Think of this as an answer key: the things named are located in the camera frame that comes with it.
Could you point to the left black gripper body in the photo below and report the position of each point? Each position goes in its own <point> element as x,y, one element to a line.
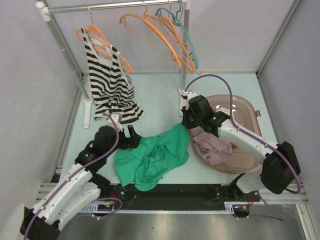
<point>124,142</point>

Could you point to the white garment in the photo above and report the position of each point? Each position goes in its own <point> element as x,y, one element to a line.
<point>223,109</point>

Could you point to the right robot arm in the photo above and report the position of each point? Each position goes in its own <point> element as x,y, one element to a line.
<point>279,161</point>

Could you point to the pink thin hanger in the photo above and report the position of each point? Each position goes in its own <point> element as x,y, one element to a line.
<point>183,16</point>

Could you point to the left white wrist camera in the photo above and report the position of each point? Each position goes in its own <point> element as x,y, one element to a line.
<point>114,120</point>

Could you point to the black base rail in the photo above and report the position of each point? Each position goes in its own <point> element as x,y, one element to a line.
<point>180,197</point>

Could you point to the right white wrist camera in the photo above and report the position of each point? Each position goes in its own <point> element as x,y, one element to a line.
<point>185,96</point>

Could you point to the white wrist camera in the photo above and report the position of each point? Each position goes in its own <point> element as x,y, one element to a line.
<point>114,120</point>
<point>185,96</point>

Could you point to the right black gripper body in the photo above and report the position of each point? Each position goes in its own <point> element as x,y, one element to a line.
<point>191,121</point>

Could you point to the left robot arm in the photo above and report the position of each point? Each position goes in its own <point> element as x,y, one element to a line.
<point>80,186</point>

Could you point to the pink mauve garment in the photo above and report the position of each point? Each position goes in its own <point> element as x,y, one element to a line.
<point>211,149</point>

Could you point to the black white striped tank top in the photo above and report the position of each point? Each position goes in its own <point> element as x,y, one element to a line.
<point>111,86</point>

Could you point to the teal hanger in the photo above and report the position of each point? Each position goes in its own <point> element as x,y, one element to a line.
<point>176,28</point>

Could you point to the green tank top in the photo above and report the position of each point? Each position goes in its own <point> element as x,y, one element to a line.
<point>155,156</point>

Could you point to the orange hanger front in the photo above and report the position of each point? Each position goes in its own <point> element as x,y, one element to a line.
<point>146,27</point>

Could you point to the brown plastic laundry basket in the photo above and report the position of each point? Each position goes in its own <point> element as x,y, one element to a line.
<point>240,161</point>

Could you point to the orange hanger with striped top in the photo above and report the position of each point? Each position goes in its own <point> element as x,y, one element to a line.
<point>94,32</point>

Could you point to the metal clothes rack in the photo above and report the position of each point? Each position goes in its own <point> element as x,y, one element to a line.
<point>47,13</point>

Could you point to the red garment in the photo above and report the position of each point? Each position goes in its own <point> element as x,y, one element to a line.
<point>233,146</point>

